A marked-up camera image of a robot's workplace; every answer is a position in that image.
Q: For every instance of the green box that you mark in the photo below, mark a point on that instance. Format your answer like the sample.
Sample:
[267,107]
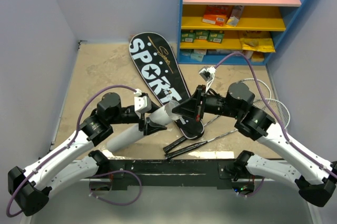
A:
[188,36]
[216,36]
[202,35]

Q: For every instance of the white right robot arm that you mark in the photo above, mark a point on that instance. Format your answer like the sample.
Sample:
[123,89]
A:
[314,176]

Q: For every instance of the green box left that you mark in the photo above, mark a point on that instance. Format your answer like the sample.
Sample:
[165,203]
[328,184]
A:
[188,36]

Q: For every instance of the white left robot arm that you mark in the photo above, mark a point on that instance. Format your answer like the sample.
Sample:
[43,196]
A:
[32,187]

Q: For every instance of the white shuttlecock tube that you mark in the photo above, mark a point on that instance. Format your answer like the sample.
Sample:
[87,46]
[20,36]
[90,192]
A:
[132,134]

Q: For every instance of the green box middle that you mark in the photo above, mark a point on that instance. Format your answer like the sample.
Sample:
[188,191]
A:
[202,35]

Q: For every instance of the green box right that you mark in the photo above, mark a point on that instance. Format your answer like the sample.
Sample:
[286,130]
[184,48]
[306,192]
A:
[216,36]

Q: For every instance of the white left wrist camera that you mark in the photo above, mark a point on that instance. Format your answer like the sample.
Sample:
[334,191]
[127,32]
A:
[142,102]

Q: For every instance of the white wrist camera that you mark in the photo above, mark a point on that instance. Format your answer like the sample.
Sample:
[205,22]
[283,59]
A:
[142,102]
[208,75]

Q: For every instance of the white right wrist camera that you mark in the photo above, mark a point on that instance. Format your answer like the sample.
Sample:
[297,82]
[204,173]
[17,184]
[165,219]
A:
[208,75]

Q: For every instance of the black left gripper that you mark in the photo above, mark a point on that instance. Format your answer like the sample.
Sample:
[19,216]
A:
[150,127]

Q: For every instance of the orange snack box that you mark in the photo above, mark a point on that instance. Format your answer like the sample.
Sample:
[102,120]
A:
[217,14]

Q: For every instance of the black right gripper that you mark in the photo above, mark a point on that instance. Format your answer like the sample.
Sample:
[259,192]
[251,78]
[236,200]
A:
[191,107]

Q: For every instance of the silver snack pouch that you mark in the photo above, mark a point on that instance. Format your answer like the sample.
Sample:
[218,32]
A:
[235,15]

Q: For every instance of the yellow snack bag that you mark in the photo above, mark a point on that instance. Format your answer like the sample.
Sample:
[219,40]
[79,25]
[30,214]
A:
[260,41]

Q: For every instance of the black racket cover bag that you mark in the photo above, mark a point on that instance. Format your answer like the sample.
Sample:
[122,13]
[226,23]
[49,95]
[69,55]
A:
[156,63]

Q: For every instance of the blue shelf unit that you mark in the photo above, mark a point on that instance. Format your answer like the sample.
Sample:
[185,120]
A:
[208,29]

